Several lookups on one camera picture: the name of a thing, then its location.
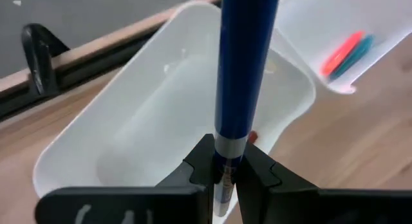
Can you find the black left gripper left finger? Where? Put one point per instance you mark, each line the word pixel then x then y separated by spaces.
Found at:
pixel 180 201

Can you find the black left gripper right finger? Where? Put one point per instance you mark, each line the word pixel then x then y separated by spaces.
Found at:
pixel 273 198

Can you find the blue-capped white marker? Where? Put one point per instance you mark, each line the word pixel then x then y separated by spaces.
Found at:
pixel 244 56

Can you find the orange slim highlighter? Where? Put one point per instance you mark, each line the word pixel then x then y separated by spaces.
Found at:
pixel 341 53

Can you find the teal slim highlighter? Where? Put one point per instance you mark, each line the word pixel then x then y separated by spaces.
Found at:
pixel 355 55

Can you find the white plastic bin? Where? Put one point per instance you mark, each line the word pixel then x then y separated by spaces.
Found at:
pixel 322 18
pixel 128 121

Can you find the white paper scrap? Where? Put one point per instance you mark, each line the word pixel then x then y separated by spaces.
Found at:
pixel 16 2

